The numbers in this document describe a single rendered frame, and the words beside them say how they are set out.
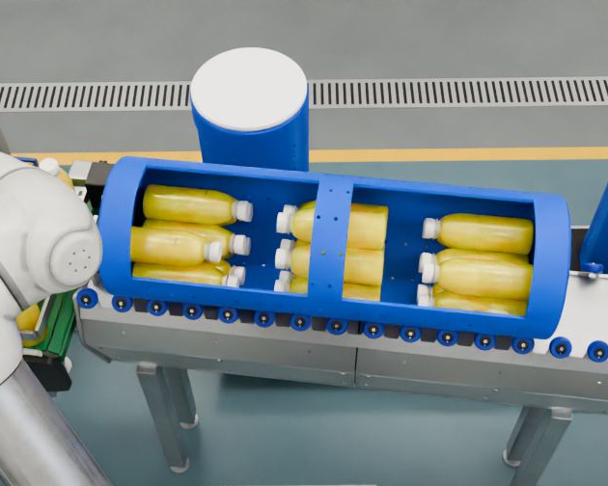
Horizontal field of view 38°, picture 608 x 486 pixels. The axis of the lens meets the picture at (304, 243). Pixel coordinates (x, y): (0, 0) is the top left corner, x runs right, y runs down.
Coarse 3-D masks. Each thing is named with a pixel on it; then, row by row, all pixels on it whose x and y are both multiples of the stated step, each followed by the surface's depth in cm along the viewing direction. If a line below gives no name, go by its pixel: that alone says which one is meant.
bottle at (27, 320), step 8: (24, 312) 177; (32, 312) 179; (40, 312) 183; (16, 320) 177; (24, 320) 178; (32, 320) 180; (24, 328) 180; (32, 328) 181; (24, 344) 185; (32, 344) 185
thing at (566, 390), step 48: (96, 288) 191; (576, 288) 190; (96, 336) 192; (144, 336) 190; (192, 336) 189; (240, 336) 187; (384, 336) 184; (432, 336) 184; (576, 336) 183; (336, 384) 210; (384, 384) 201; (432, 384) 192; (480, 384) 187; (528, 384) 185; (576, 384) 183
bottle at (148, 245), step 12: (132, 228) 174; (144, 228) 175; (132, 240) 172; (144, 240) 172; (156, 240) 172; (168, 240) 172; (180, 240) 172; (192, 240) 172; (204, 240) 174; (132, 252) 173; (144, 252) 172; (156, 252) 172; (168, 252) 172; (180, 252) 172; (192, 252) 172; (204, 252) 173; (168, 264) 174; (180, 264) 173; (192, 264) 174
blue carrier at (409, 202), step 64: (128, 192) 168; (256, 192) 188; (320, 192) 167; (384, 192) 182; (448, 192) 168; (512, 192) 170; (128, 256) 167; (256, 256) 191; (320, 256) 163; (384, 256) 190; (384, 320) 171; (448, 320) 167; (512, 320) 165
